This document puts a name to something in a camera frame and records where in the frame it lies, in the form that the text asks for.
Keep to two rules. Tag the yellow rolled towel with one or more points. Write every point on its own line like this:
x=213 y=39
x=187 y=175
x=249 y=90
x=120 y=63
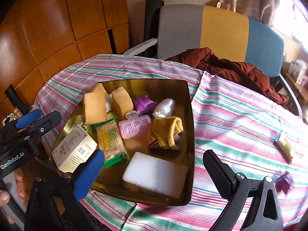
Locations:
x=164 y=133

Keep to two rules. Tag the orange wooden wardrobe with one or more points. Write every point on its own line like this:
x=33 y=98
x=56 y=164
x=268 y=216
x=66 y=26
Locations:
x=40 y=38

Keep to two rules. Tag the person's left hand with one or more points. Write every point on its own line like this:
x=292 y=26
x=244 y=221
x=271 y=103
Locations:
x=20 y=189

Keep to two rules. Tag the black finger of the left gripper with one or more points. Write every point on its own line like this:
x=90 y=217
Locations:
x=45 y=124

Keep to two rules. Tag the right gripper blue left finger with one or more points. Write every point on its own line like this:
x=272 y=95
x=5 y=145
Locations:
x=78 y=183

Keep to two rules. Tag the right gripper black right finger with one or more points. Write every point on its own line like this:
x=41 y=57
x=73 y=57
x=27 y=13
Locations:
x=229 y=184

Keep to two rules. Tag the yellow sponge block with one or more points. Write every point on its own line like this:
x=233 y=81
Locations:
x=94 y=108
x=122 y=102
x=98 y=87

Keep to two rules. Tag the white box on sill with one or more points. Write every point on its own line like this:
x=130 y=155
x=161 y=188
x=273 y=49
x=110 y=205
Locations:
x=297 y=70

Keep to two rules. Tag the rust red blanket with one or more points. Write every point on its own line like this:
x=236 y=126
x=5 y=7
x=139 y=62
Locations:
x=241 y=73

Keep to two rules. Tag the striped pink green bedsheet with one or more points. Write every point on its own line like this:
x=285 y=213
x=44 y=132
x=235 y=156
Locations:
x=239 y=124

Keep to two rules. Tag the grey yellow blue headboard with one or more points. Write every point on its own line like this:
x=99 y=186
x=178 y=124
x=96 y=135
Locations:
x=229 y=35

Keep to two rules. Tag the black rolled mat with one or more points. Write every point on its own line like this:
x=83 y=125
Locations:
x=151 y=24

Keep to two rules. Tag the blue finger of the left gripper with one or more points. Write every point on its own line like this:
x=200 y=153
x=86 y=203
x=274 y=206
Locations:
x=28 y=119

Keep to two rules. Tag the white foam sponge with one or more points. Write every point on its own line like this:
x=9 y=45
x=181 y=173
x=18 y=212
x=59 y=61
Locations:
x=156 y=175

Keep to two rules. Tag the white cardboard box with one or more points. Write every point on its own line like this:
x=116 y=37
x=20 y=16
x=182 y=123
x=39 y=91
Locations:
x=73 y=150

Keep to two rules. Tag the purple plastic clip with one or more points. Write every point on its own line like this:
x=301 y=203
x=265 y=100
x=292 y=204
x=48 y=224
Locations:
x=144 y=105
x=284 y=183

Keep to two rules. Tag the white plastic bag ball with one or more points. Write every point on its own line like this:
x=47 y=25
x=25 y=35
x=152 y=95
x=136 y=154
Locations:
x=109 y=102
x=164 y=108

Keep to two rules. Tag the gold metal tray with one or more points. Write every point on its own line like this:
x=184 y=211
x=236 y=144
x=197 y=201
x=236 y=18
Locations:
x=110 y=181

